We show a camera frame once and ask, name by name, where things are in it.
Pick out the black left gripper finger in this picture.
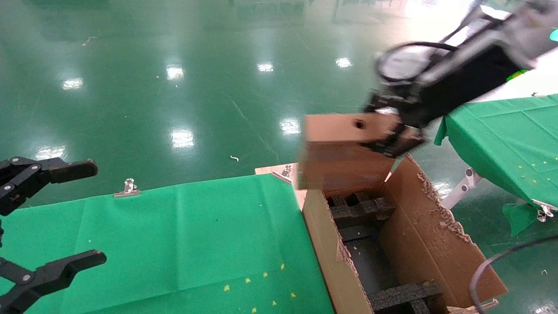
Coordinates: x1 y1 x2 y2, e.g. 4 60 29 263
0 249 106 314
0 157 99 216

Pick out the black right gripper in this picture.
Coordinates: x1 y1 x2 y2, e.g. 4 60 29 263
364 43 530 158

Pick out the small brown cardboard box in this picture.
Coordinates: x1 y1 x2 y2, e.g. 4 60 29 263
298 113 425 191

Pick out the large open cardboard carton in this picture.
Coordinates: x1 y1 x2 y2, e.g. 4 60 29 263
302 155 508 314

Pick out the silver metal binder clip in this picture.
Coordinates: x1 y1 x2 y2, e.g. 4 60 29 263
533 199 555 223
272 165 293 184
114 178 141 198

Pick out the black foam cross insert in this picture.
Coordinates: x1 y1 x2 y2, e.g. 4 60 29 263
327 192 396 229
370 280 443 314

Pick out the white slanted table leg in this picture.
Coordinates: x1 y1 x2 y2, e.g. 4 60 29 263
441 168 482 211

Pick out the green neighbour tablecloth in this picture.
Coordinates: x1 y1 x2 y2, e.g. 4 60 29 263
435 94 558 237

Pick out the green work tablecloth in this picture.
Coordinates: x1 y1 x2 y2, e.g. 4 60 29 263
0 174 334 314

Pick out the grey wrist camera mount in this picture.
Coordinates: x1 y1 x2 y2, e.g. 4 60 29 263
379 4 510 83

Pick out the black hanging cable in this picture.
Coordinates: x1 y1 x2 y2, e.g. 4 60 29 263
470 235 558 314

